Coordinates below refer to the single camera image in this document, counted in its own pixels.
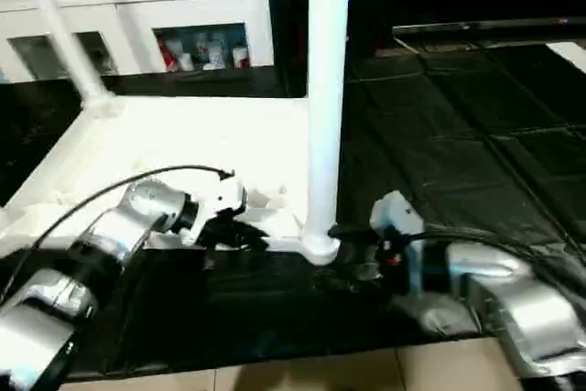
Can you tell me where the red bottle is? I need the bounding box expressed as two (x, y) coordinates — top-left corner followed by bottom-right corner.
(157, 36), (174, 71)

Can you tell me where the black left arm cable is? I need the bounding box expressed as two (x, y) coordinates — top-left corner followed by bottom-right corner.
(0, 166), (235, 305)

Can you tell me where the white glass-door cabinet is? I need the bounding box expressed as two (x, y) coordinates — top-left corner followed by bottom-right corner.
(0, 0), (276, 82)

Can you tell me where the white plastic table leg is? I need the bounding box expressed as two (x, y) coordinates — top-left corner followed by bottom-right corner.
(304, 0), (353, 260)
(5, 0), (118, 110)

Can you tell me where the dark metal rail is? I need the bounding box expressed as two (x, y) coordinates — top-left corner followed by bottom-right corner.
(394, 17), (586, 35)

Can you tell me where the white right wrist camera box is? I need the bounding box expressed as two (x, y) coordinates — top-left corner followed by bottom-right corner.
(370, 190), (425, 240)

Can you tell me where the black work mat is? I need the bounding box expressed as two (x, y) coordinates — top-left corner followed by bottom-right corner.
(0, 38), (586, 378)

